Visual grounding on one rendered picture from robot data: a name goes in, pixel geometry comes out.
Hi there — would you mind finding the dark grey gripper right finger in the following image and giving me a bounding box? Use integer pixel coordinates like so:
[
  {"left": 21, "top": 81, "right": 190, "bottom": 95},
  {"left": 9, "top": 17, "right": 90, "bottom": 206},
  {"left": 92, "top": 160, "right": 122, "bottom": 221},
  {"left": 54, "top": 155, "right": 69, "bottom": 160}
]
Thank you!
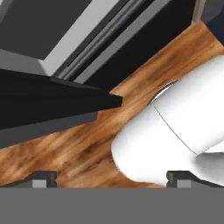
[{"left": 165, "top": 170, "right": 224, "bottom": 189}]

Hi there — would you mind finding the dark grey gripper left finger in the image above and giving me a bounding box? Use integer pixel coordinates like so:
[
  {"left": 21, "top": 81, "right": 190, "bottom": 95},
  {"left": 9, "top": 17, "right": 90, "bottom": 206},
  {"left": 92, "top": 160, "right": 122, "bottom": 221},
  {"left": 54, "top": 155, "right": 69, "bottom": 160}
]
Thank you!
[{"left": 0, "top": 170, "right": 58, "bottom": 189}]

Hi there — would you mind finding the white rounded cylinder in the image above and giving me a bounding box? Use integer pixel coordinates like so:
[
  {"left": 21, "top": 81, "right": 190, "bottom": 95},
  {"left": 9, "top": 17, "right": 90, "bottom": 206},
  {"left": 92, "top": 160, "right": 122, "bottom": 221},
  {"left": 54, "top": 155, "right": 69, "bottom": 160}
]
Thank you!
[{"left": 110, "top": 55, "right": 224, "bottom": 187}]

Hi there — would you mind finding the grey cupboard with black top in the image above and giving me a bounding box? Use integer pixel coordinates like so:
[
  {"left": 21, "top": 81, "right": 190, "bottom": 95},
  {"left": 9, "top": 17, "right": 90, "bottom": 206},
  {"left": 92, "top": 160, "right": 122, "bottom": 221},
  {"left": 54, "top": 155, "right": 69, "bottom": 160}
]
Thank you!
[{"left": 0, "top": 48, "right": 123, "bottom": 150}]

